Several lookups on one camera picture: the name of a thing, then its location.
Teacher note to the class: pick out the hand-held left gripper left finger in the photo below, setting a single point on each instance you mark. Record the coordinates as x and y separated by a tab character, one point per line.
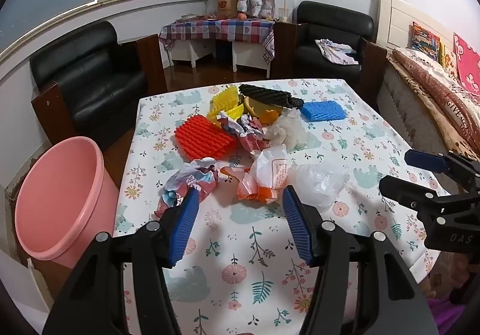
185	230

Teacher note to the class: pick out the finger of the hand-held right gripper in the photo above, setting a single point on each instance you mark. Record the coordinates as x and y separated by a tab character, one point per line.
401	188
425	160

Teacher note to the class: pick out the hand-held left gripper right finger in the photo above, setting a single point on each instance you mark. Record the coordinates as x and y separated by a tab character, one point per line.
298	230

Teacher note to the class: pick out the blue pink wrapper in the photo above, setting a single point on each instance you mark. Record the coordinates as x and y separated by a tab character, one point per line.
195	177

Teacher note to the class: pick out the clear plastic bag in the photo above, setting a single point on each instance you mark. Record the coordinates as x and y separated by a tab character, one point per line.
322	181

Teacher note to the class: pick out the orange white plastic bag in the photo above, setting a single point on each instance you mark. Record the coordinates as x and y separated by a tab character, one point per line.
270	166

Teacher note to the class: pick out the red foam net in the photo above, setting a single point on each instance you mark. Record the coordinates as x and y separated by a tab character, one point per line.
204	138

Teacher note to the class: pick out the translucent white plastic bag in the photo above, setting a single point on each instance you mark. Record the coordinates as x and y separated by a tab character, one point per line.
288	130

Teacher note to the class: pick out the red white wrapper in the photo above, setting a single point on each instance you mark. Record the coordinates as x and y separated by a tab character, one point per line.
251	132

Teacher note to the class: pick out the blue foam net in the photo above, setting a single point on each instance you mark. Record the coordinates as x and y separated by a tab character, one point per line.
322	111

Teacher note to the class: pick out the orange peel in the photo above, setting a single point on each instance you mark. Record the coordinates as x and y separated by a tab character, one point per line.
268	115

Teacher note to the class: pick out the pink plastic bucket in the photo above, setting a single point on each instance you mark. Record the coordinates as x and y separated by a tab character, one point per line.
56	188

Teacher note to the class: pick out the large yellow foam net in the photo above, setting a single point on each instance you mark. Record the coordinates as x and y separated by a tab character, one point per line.
225	98

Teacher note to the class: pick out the black foam net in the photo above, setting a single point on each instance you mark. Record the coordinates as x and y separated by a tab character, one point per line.
266	94

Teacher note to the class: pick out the person's right forearm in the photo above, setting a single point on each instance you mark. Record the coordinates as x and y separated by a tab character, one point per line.
446	316

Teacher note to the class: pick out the bed mattress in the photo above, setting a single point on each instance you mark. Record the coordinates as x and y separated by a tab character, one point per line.
397	102

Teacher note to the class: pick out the floral tablecloth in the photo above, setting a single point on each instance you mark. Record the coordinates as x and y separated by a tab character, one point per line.
243	282

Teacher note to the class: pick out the brown dotted quilt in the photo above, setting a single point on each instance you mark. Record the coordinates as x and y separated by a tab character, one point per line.
431	80

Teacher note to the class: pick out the pink flowered pillow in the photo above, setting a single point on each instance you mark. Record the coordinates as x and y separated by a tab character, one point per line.
468	65

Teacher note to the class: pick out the yellow printed pillow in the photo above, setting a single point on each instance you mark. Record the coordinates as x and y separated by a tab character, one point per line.
447	57

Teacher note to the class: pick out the colourful printed pillow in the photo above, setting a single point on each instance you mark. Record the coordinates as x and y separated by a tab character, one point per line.
423	38

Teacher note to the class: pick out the printed white cloth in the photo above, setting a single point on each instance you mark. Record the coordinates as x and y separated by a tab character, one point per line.
333	50

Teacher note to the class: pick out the cream wooden headboard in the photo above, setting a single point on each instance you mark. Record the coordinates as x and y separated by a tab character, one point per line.
405	16

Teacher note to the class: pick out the black leather armchair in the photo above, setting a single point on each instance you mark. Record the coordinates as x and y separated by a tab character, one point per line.
93	68
330	23

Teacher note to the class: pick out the white side table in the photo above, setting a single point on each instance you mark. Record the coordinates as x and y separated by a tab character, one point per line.
202	51

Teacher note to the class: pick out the checkered tablecloth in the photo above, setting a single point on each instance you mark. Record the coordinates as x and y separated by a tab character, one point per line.
217	29

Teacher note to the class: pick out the plastic cup with straw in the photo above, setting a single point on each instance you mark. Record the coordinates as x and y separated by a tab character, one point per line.
283	14

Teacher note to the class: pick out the cardboard box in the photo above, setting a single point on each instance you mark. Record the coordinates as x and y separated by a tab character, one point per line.
225	3

